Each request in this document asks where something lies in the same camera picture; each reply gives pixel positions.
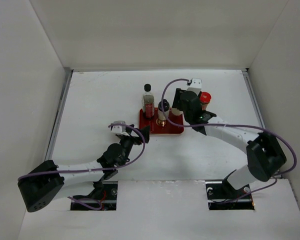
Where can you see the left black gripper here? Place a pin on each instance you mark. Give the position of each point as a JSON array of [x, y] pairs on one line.
[[136, 140]]

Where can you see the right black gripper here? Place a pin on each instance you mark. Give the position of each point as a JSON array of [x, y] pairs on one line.
[[177, 97]]

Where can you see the small black dome cap bottle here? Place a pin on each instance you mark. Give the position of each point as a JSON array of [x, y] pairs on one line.
[[163, 110]]

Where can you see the dark sauce bottle black cap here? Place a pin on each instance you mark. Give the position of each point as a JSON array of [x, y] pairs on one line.
[[148, 101]]

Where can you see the red lid chili jar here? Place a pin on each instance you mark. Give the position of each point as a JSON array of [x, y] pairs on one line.
[[205, 99]]

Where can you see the clear lid salt grinder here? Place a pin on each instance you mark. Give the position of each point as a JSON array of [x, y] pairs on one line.
[[176, 111]]

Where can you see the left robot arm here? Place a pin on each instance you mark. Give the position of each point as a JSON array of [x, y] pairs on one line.
[[46, 182]]

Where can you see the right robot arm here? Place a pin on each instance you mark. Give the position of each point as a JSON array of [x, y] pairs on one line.
[[264, 153]]

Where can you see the red rectangular tray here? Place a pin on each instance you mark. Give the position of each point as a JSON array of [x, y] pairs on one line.
[[158, 126]]

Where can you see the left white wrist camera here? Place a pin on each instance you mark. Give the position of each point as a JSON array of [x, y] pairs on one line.
[[118, 127]]

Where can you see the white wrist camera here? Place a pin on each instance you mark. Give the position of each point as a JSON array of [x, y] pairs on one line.
[[194, 85], [118, 127]]

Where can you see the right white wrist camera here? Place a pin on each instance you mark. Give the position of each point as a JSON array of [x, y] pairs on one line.
[[194, 85]]

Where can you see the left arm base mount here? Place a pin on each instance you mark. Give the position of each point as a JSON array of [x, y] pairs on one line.
[[102, 198]]

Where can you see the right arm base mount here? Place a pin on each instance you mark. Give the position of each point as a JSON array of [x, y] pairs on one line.
[[221, 197]]

